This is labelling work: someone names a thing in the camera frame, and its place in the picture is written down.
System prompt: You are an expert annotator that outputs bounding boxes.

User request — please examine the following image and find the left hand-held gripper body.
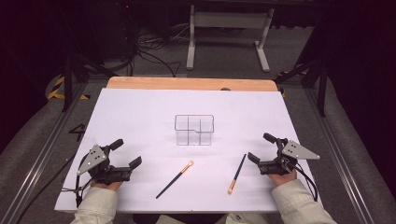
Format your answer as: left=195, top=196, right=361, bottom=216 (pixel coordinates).
left=77, top=143, right=134, bottom=185

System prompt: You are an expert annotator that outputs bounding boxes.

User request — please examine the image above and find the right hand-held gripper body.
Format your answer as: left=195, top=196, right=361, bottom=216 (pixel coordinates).
left=257, top=137, right=321, bottom=176

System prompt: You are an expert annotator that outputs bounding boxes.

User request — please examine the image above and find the black makeup brush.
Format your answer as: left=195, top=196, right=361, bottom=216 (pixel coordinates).
left=155, top=160, right=194, bottom=200
left=227, top=153, right=248, bottom=196

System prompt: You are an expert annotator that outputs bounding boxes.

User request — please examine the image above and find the clear plastic organizer box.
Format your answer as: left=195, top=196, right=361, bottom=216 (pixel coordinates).
left=174, top=114, right=215, bottom=147

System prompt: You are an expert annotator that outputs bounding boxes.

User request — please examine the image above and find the person's right hand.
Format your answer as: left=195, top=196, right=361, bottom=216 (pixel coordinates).
left=268, top=170, right=298, bottom=187

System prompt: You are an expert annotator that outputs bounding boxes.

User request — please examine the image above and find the person's left hand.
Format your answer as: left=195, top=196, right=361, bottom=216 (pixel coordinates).
left=91, top=179, right=124, bottom=192

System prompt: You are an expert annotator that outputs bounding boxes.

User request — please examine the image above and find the white table sheet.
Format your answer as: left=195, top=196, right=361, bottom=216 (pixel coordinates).
left=54, top=88, right=325, bottom=215

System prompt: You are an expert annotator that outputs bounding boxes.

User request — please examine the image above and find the wooden table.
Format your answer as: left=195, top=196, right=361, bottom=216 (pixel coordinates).
left=106, top=76, right=279, bottom=92

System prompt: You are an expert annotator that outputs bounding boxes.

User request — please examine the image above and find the white metal stand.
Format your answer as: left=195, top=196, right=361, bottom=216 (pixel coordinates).
left=186, top=4, right=276, bottom=73

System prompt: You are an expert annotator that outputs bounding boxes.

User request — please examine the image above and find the left hand-held gripper cable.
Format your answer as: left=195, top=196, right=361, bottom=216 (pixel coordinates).
left=15, top=153, right=92, bottom=224

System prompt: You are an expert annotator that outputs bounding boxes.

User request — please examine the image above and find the hand-held gripper cable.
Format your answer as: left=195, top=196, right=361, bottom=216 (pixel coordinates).
left=15, top=153, right=92, bottom=224
left=293, top=162, right=319, bottom=203

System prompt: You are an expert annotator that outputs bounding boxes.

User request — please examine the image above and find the right hand-held gripper cable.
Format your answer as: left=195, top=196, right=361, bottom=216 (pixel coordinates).
left=293, top=162, right=319, bottom=203

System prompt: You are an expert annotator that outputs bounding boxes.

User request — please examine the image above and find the aluminium floor rail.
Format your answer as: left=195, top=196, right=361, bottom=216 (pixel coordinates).
left=303, top=88, right=375, bottom=224
left=0, top=82, right=90, bottom=224

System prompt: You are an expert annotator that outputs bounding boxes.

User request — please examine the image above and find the tangle of black floor cables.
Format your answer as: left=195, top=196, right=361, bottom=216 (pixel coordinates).
left=124, top=24, right=194, bottom=77

